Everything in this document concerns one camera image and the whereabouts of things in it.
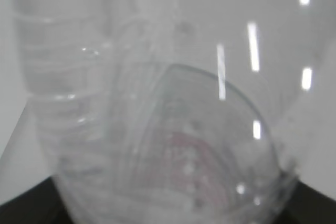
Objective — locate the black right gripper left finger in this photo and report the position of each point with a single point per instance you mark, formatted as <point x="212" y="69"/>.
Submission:
<point x="39" y="205"/>

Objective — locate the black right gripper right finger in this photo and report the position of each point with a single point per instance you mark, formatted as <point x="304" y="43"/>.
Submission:
<point x="307" y="206"/>

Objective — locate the clear water bottle red label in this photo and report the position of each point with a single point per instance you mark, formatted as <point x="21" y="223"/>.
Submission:
<point x="177" y="111"/>

